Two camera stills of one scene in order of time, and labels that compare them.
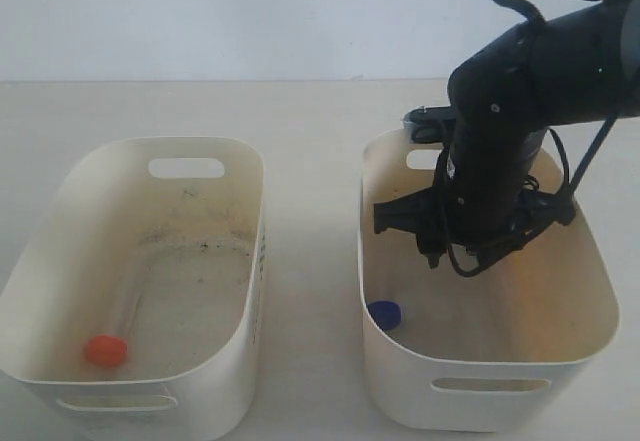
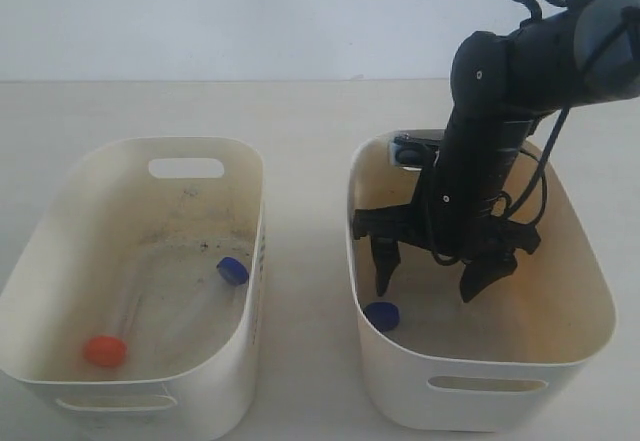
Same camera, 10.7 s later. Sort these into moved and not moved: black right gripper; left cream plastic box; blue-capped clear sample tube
Moved: black right gripper
Not moved: left cream plastic box; blue-capped clear sample tube
